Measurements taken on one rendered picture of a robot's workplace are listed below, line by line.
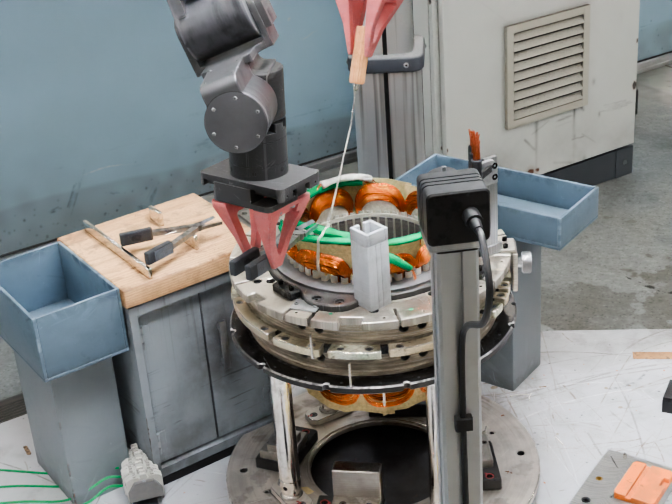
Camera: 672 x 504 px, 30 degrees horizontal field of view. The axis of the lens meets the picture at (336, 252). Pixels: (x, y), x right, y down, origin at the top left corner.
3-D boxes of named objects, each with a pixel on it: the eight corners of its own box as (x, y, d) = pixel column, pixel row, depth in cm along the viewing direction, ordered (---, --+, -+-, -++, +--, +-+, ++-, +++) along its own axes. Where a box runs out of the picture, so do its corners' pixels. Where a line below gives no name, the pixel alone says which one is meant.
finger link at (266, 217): (273, 284, 122) (268, 194, 118) (217, 268, 126) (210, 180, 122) (315, 259, 127) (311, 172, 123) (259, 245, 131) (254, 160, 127)
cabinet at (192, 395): (157, 489, 158) (128, 308, 146) (93, 424, 171) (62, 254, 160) (287, 430, 167) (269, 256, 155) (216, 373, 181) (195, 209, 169)
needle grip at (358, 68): (361, 84, 131) (369, 26, 130) (346, 82, 132) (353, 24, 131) (366, 84, 133) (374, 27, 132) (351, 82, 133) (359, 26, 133)
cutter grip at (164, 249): (149, 266, 147) (147, 254, 146) (144, 264, 147) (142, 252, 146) (174, 252, 149) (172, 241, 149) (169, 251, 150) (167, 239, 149)
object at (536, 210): (593, 374, 174) (598, 186, 161) (557, 412, 167) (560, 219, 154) (440, 329, 188) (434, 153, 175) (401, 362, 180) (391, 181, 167)
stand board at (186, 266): (126, 310, 146) (123, 292, 144) (59, 254, 160) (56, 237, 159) (271, 256, 155) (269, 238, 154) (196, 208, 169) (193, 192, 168)
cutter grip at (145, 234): (121, 247, 152) (119, 235, 151) (120, 244, 152) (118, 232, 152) (153, 240, 153) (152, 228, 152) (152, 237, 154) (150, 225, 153)
